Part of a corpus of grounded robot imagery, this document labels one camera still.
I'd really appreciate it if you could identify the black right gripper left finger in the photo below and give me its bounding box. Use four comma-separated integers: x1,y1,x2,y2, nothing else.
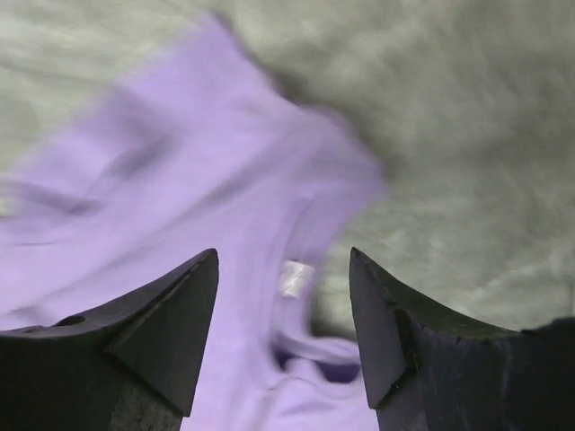
1,249,218,430

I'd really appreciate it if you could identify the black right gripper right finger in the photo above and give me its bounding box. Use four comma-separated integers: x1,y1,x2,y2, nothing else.
349,249,574,431

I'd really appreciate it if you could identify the purple t shirt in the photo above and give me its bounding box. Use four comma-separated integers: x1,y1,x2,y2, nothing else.
1,15,384,430

